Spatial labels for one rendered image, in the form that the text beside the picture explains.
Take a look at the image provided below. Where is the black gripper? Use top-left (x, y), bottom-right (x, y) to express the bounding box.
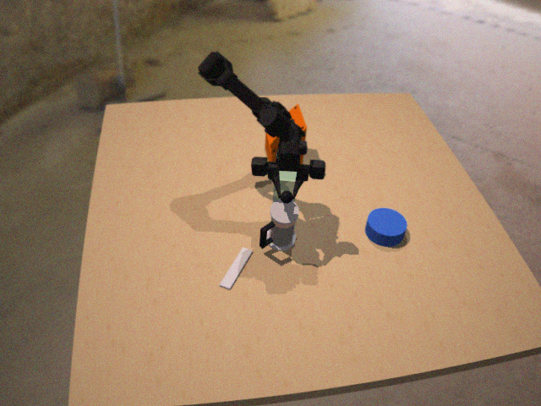
top-left (251, 156), bottom-right (326, 199)

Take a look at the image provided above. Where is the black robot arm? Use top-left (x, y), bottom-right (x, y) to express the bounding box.
top-left (198, 51), bottom-right (308, 163)

